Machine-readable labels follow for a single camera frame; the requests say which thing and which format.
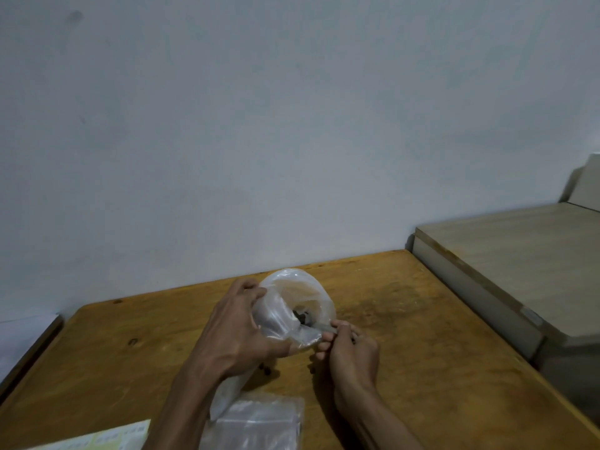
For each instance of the person's left thumb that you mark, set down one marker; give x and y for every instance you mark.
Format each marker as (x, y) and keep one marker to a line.
(276, 348)

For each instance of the person's left hand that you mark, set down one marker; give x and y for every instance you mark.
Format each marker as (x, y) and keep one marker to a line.
(229, 337)

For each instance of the person's right forearm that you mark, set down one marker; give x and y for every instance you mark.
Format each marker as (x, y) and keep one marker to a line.
(375, 426)

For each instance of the pale label sheet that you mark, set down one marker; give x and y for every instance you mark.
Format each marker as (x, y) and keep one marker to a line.
(101, 440)

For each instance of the light wooden cabinet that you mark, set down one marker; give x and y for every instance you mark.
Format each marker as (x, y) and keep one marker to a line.
(525, 271)

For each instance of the clear plastic bag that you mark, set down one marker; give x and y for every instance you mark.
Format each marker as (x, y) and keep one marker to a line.
(293, 295)

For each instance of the person's right thumb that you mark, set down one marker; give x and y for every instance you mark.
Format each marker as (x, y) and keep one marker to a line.
(323, 350)

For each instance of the small dark pieces in bag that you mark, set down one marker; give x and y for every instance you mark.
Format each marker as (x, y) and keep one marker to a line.
(302, 316)

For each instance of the person's left forearm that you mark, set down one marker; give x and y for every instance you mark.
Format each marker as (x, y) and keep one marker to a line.
(180, 414)

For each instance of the stack of clear zip bags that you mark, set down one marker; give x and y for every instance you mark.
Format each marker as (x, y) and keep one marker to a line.
(255, 424)

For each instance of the person's right hand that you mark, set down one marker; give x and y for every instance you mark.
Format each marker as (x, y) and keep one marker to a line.
(351, 363)

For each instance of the white board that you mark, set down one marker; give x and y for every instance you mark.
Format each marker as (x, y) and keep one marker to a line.
(587, 182)

